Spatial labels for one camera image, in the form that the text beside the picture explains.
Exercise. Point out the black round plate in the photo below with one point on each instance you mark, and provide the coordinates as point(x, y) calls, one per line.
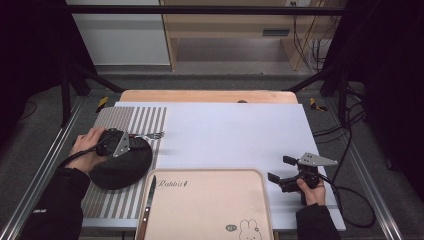
point(126, 166)

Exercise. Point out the aluminium rail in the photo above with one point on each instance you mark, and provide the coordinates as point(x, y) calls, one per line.
point(373, 190)
point(43, 160)

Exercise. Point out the black metal stand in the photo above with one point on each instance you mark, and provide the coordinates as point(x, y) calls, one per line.
point(340, 93)
point(66, 96)

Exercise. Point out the wooden shelf unit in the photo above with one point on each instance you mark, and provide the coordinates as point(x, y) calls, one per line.
point(230, 23)

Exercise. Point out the yellow and black tape piece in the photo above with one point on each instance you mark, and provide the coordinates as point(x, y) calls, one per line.
point(315, 104)
point(102, 103)

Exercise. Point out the pink tray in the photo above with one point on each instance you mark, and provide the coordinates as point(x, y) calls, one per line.
point(206, 206)

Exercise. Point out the black horizontal bar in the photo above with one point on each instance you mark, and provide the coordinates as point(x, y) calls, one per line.
point(200, 10)

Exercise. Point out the white cabinet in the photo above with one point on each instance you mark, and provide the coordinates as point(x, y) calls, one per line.
point(123, 36)

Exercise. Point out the white board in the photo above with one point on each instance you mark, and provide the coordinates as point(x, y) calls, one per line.
point(233, 136)

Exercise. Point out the striped placemat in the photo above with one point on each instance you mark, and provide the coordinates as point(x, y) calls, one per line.
point(116, 203)

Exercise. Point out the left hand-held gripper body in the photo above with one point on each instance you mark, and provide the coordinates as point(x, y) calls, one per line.
point(115, 143)

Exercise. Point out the person's right hand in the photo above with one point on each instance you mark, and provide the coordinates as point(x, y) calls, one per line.
point(315, 196)

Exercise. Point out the black curtain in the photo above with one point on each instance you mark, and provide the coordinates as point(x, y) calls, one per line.
point(390, 66)
point(30, 46)

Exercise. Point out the person's left hand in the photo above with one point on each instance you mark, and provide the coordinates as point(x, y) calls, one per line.
point(87, 150)

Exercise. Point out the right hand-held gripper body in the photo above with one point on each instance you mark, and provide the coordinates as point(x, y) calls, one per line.
point(316, 161)

